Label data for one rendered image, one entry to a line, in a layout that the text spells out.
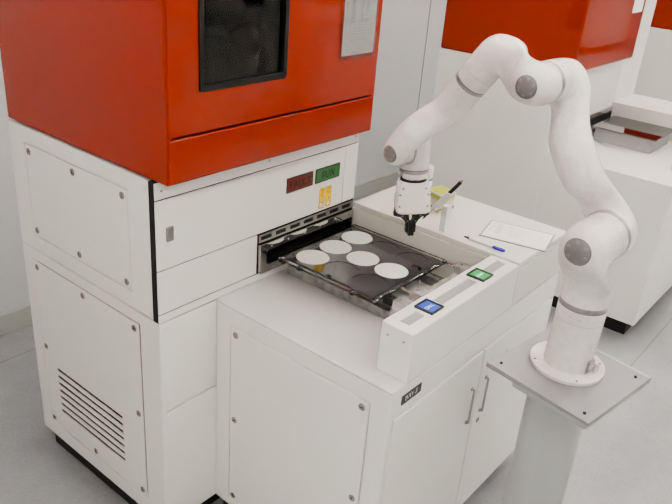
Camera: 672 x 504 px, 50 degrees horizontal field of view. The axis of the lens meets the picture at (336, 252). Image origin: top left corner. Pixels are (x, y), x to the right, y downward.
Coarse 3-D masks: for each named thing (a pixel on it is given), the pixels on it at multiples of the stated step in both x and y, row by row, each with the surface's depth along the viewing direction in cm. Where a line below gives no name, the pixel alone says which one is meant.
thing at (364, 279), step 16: (320, 240) 231; (384, 240) 234; (288, 256) 219; (336, 256) 221; (384, 256) 224; (400, 256) 225; (416, 256) 225; (320, 272) 211; (336, 272) 212; (352, 272) 212; (368, 272) 213; (416, 272) 215; (368, 288) 204; (384, 288) 205
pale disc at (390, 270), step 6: (384, 264) 219; (390, 264) 219; (396, 264) 219; (378, 270) 215; (384, 270) 215; (390, 270) 215; (396, 270) 216; (402, 270) 216; (384, 276) 211; (390, 276) 212; (396, 276) 212; (402, 276) 212
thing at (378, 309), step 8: (288, 264) 225; (288, 272) 225; (296, 272) 223; (304, 272) 221; (304, 280) 222; (312, 280) 219; (320, 280) 217; (320, 288) 218; (328, 288) 216; (336, 288) 214; (336, 296) 215; (344, 296) 213; (352, 296) 210; (360, 304) 209; (368, 304) 207; (376, 304) 206; (376, 312) 206; (384, 312) 204
